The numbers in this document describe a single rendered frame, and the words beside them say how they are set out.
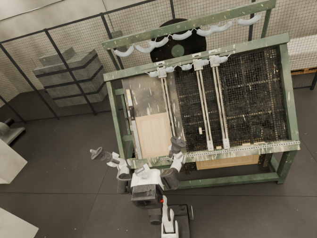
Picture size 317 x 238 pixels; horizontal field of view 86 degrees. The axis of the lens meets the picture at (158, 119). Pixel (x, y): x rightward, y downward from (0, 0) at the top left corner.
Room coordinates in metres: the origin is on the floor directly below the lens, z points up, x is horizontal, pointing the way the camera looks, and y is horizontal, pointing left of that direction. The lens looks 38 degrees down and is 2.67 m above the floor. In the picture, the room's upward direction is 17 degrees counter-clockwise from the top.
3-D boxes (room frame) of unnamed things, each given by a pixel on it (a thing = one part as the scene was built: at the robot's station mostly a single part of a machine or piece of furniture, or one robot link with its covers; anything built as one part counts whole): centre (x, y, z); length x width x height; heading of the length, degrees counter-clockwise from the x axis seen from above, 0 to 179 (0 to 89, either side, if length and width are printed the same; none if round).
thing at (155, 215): (0.81, 0.28, 1.01); 0.28 x 0.13 x 0.18; 167
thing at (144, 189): (0.84, 0.27, 1.28); 0.34 x 0.30 x 0.36; 77
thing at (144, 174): (0.90, 0.25, 1.48); 0.10 x 0.07 x 0.09; 107
